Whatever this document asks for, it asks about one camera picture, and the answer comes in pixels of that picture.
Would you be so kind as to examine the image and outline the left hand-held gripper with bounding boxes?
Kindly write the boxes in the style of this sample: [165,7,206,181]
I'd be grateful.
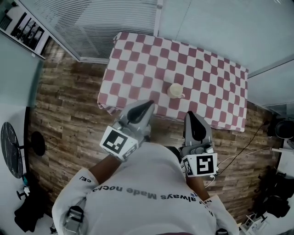
[100,100,156,162]

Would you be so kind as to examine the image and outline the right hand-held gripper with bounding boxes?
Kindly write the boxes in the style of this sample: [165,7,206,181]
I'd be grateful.
[178,111,218,179]

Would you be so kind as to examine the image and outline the cream ceramic mug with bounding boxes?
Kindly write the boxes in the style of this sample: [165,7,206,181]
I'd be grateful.
[167,83,186,99]

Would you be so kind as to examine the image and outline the person's left forearm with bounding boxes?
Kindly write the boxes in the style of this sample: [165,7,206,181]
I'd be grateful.
[88,153,122,185]

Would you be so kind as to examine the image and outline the person's right forearm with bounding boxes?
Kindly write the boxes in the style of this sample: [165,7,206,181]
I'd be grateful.
[185,175,211,202]

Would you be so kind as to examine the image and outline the red white checkered tablecloth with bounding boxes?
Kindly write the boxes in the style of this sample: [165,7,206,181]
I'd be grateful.
[97,32,249,133]

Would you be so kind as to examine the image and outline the person's white printed t-shirt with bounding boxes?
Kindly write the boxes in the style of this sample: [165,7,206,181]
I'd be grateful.
[51,142,241,235]

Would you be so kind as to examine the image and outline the white venetian blinds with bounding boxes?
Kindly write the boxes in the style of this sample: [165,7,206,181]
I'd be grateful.
[19,0,161,62]

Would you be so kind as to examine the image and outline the pile of black bags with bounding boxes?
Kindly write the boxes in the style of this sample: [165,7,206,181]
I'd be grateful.
[251,171,292,218]

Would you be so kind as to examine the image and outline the round black marble side table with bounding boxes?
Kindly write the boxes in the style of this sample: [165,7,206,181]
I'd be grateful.
[0,122,46,180]

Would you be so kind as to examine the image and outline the small black stand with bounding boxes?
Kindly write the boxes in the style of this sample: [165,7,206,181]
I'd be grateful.
[17,187,32,201]

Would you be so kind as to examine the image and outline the black bag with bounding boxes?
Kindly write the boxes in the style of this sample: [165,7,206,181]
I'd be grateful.
[14,201,45,233]

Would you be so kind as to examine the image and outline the white floor cable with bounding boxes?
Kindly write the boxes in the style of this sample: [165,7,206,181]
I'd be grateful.
[205,146,274,189]

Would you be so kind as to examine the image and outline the black floor cable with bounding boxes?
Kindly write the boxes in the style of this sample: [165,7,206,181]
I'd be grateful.
[217,119,269,166]

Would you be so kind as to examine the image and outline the white wire rack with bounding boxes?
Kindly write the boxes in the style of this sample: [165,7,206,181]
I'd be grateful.
[240,213,269,235]

